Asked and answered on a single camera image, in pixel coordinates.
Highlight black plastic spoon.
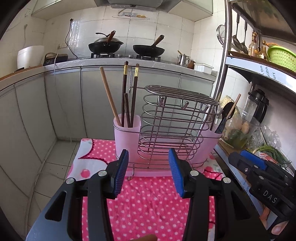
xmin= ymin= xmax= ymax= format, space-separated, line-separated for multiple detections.
xmin=215 ymin=102 xmax=235 ymax=134

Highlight steel kettle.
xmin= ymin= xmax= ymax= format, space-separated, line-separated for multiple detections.
xmin=177 ymin=50 xmax=190 ymax=67

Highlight light wooden spoon handle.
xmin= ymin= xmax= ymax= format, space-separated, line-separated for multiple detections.
xmin=226 ymin=94 xmax=241 ymax=120

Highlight dark brown chopstick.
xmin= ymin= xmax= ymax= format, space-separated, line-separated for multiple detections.
xmin=124 ymin=93 xmax=130 ymax=128

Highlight pink utensil holder with rack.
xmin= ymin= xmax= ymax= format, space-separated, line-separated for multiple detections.
xmin=113 ymin=85 xmax=222 ymax=179

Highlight pink polka dot towel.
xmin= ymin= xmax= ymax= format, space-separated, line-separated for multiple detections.
xmin=66 ymin=138 xmax=226 ymax=241

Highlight gas stove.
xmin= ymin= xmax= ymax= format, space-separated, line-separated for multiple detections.
xmin=90 ymin=53 xmax=161 ymax=62

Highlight black blender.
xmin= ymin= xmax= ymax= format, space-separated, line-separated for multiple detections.
xmin=243 ymin=89 xmax=269 ymax=123

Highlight light wooden chopstick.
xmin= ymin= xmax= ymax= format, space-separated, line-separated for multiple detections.
xmin=100 ymin=66 xmax=121 ymax=126

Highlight white rice cooker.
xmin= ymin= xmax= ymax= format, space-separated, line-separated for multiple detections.
xmin=16 ymin=45 xmax=45 ymax=70

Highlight black wok with handle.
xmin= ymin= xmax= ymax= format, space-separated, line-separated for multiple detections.
xmin=133 ymin=35 xmax=165 ymax=58

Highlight black wok with lid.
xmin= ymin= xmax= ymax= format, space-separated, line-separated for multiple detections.
xmin=88 ymin=31 xmax=123 ymax=55

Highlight green onions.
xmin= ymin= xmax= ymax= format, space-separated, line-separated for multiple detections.
xmin=252 ymin=145 xmax=290 ymax=168

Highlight glass oil bottle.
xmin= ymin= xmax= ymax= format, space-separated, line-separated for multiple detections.
xmin=248 ymin=32 xmax=259 ymax=57

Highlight right hand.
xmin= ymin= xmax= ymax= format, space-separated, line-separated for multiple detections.
xmin=259 ymin=207 xmax=290 ymax=236

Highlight metal storage shelf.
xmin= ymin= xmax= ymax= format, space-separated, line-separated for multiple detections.
xmin=211 ymin=0 xmax=296 ymax=232

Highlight bag of vegetables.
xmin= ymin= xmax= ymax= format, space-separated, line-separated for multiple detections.
xmin=221 ymin=106 xmax=259 ymax=150

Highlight white rectangular container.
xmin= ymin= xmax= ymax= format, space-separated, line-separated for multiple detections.
xmin=194 ymin=63 xmax=213 ymax=75

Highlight green plastic basket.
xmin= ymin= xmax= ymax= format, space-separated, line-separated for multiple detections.
xmin=267 ymin=45 xmax=296 ymax=72

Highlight dark chopstick with gold band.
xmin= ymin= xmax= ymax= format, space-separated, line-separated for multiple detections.
xmin=121 ymin=61 xmax=128 ymax=127

